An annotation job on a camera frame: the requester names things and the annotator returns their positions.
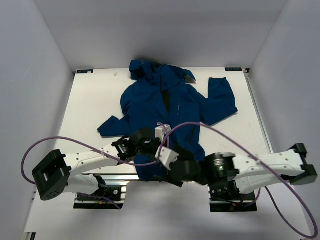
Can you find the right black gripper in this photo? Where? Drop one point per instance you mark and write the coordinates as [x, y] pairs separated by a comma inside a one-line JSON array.
[[184, 154]]

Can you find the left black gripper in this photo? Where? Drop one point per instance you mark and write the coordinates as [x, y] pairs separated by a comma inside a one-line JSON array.
[[157, 140]]

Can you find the blue zip jacket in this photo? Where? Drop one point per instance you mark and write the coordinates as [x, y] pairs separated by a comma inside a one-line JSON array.
[[160, 94]]

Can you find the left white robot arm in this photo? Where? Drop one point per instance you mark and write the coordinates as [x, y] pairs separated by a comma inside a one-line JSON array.
[[61, 173]]

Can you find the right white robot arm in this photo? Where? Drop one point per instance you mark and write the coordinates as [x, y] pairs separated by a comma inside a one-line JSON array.
[[235, 174]]

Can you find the left blue table label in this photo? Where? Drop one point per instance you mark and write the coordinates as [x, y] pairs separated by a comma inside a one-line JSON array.
[[84, 71]]

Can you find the blue table label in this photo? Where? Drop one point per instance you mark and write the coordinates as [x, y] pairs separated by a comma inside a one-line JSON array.
[[233, 69], [84, 71]]

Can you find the right blue table label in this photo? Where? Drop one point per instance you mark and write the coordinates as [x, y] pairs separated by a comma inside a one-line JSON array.
[[233, 69]]

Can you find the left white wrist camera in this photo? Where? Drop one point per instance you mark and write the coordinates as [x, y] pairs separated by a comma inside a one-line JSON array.
[[162, 130]]

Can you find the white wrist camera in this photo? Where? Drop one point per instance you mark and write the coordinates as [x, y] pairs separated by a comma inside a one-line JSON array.
[[162, 130], [165, 157]]

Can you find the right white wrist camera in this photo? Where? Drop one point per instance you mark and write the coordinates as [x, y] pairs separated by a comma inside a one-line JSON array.
[[165, 157]]

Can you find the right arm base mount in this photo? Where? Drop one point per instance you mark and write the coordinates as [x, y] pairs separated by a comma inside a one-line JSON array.
[[226, 198]]

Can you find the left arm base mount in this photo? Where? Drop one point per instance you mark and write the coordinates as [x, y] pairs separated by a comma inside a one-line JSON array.
[[100, 192]]

